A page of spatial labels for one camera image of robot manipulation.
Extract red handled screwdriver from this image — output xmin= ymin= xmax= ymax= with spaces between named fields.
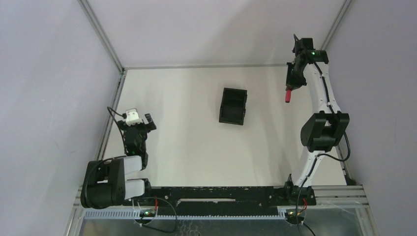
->
xmin=285 ymin=90 xmax=292 ymax=103

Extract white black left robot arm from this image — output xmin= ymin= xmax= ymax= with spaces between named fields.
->
xmin=80 ymin=114 xmax=156 ymax=209

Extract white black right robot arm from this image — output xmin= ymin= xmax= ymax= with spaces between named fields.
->
xmin=284 ymin=36 xmax=350 ymax=205

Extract black plastic storage bin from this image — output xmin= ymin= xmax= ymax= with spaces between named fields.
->
xmin=219 ymin=88 xmax=247 ymax=125

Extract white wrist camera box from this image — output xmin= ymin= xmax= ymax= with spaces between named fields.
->
xmin=122 ymin=108 xmax=143 ymax=126

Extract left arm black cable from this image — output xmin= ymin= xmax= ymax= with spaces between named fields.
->
xmin=107 ymin=107 xmax=127 ymax=154

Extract right aluminium corner post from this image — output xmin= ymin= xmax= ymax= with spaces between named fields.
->
xmin=321 ymin=0 xmax=354 ymax=50

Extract white slotted cable duct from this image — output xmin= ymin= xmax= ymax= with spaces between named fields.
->
xmin=84 ymin=209 xmax=286 ymax=220

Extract aluminium corner frame post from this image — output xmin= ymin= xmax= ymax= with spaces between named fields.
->
xmin=78 ymin=0 xmax=124 ymax=74

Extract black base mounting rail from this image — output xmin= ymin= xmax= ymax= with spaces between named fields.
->
xmin=132 ymin=186 xmax=317 ymax=217

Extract aluminium front frame bars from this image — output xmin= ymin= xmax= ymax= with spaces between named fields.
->
xmin=313 ymin=185 xmax=369 ymax=208

